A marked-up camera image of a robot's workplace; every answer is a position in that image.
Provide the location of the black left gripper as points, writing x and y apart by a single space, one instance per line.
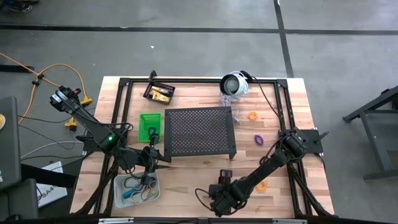
140 158

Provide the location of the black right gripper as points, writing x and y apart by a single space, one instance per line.
227 197

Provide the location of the yellow rubber band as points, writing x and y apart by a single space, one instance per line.
148 188

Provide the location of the maroon rubber band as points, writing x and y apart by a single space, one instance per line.
154 195

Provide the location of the black rubber band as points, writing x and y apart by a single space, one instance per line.
127 183

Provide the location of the green plastic basket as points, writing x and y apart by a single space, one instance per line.
144 124

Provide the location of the tan rubber band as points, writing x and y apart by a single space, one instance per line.
136 199

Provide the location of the clear plastic tray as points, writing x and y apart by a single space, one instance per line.
119 193

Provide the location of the black plastic basket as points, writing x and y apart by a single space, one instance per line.
163 86

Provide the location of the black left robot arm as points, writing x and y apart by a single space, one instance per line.
90 124

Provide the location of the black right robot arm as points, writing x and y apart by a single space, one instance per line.
270 165

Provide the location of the black perforated metal riser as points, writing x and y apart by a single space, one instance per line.
199 130

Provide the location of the white cardboard box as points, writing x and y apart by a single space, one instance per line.
53 194

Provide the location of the black beam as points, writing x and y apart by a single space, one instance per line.
46 176

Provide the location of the black lamp base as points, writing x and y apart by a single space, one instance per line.
247 75

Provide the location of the dark grey case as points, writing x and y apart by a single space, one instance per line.
18 199

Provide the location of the grey cabinet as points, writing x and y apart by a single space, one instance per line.
9 149

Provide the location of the yellow disc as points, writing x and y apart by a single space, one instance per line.
2 122

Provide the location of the black metal stand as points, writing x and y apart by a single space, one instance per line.
384 140

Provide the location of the black floor bar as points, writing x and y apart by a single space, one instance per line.
15 69

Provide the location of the person's shoe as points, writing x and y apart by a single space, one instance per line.
21 7

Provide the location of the silver metal bracket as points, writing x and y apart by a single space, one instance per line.
289 221
115 221

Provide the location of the black aluminium rig frame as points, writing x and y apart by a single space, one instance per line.
192 80

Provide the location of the black frame clamp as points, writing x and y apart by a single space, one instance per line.
152 74

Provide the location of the white dome camera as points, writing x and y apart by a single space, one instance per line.
231 85

